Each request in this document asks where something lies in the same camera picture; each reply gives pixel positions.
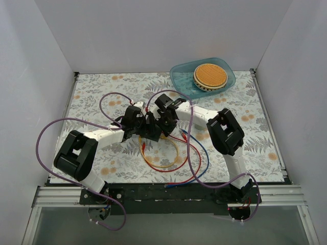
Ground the black network switch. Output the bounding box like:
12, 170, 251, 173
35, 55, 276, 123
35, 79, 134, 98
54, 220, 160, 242
144, 125, 161, 142

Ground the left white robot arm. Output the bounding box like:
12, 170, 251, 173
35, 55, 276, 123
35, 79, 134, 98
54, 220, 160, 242
54, 106, 161, 204

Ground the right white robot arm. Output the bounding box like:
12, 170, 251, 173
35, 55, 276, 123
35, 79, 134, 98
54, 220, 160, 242
148, 94, 254, 203

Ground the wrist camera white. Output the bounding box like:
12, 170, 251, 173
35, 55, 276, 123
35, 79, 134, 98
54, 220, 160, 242
147, 105, 160, 119
133, 101, 146, 114

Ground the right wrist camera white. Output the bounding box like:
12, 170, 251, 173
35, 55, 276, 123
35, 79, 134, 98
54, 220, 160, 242
147, 105, 160, 119

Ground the teal plastic container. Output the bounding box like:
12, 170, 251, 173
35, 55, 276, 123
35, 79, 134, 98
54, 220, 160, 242
170, 58, 236, 99

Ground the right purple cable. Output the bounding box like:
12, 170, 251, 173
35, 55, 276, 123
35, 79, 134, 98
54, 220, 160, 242
145, 89, 261, 223

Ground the woven round coasters stack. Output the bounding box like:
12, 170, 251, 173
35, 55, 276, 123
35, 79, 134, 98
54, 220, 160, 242
193, 63, 228, 91

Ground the blue ethernet cable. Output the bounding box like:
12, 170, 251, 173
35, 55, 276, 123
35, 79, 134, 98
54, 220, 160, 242
165, 129, 211, 189

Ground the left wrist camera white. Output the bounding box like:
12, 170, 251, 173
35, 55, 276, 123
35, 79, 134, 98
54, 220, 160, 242
133, 101, 146, 114

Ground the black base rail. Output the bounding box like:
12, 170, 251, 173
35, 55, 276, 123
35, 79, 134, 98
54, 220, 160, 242
79, 181, 292, 216

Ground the yellow ethernet cable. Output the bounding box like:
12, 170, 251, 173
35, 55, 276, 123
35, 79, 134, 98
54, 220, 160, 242
138, 135, 179, 168

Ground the floral table mat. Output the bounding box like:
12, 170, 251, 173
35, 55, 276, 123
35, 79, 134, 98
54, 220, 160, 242
57, 71, 284, 183

